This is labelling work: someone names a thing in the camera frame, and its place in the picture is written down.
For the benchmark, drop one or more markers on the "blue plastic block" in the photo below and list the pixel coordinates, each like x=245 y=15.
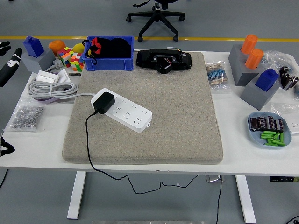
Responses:
x=266 y=80
x=33 y=46

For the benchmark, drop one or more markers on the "black pouch with red trim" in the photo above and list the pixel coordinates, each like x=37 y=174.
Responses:
x=116 y=49

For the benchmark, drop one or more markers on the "orange cylinder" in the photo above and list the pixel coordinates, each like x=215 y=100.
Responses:
x=254 y=58
x=249 y=44

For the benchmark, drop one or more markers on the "green battery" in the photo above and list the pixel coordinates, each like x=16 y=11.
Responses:
x=279 y=142
x=271 y=144
x=282 y=137
x=269 y=132
x=268 y=135

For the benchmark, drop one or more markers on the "large grey block holder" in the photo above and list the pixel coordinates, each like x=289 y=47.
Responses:
x=243 y=74

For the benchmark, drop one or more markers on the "white power strip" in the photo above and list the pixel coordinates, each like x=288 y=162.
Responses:
x=130 y=114

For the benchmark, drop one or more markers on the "black office chair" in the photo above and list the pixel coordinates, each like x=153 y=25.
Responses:
x=161 y=21

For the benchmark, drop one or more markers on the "white table leg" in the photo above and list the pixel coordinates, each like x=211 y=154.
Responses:
x=76 y=196
x=245 y=200

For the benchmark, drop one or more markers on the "orange ball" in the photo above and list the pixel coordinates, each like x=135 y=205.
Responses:
x=57 y=45

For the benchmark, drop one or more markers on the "small black usb stick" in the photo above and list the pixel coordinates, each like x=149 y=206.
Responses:
x=75 y=74

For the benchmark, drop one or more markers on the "blue plastic bin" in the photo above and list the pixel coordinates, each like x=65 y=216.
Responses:
x=107 y=65

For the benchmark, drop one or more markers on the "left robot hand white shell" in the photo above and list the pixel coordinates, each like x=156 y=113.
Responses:
x=9 y=70

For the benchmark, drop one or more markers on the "grey-brown mat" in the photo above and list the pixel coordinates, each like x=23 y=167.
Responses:
x=187 y=128

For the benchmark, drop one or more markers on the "colourful puzzle cube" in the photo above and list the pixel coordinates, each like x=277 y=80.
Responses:
x=65 y=56
x=77 y=61

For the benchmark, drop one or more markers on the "white mains plug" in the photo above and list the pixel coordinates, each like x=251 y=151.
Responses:
x=58 y=63

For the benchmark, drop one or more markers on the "clear bag with white parts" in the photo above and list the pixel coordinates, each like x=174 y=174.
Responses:
x=289 y=109

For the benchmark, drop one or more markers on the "black mechanical module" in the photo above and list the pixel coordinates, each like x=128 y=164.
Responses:
x=149 y=58

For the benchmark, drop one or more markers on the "clear bag of resistors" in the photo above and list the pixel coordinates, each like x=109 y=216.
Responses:
x=217 y=75

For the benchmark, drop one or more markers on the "black desk height controller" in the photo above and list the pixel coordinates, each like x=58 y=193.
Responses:
x=283 y=179

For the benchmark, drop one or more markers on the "yellow ball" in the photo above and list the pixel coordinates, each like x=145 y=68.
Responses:
x=78 y=47

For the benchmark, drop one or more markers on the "purple flat tray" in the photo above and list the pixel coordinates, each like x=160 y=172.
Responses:
x=47 y=100

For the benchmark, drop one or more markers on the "white wall switch box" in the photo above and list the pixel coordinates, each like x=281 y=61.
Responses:
x=47 y=77

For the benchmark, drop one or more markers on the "clear bag of screws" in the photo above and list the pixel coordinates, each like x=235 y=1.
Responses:
x=25 y=116

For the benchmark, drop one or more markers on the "light blue plate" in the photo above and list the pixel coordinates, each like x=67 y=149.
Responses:
x=254 y=138

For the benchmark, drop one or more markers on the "metal bracket under table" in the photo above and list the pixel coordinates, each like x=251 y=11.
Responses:
x=213 y=178

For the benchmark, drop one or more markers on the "crumpled clear plastic bag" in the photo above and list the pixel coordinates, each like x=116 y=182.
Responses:
x=273 y=59

